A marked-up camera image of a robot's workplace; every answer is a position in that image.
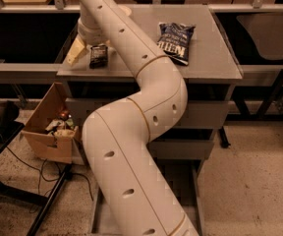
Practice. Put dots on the cardboard box with items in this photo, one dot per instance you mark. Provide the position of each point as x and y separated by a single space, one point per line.
50 130

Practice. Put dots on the black table leg frame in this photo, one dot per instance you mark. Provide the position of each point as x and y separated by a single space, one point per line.
44 202

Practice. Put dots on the grey drawer cabinet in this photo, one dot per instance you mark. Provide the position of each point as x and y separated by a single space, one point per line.
211 74

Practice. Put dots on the dark chair at right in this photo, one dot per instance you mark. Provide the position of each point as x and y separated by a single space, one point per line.
266 31

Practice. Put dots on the dark rxbar chocolate wrapper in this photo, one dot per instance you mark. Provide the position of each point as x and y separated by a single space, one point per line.
98 56

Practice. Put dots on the white bowl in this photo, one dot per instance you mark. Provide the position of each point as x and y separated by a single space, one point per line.
126 10

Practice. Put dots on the grey top drawer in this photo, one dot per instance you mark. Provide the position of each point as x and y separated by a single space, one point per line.
198 115

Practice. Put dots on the grey open bottom drawer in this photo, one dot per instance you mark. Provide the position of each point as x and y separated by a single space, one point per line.
182 178

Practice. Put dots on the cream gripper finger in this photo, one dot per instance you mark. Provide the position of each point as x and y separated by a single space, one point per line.
76 51

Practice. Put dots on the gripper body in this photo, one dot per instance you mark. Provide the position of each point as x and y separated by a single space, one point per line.
89 37

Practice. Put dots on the grey middle drawer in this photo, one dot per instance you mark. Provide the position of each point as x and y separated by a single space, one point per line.
181 148

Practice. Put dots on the blue kettle chips bag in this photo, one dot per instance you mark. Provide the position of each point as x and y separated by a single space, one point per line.
175 40

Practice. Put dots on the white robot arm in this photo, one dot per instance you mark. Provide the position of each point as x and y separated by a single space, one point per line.
116 135

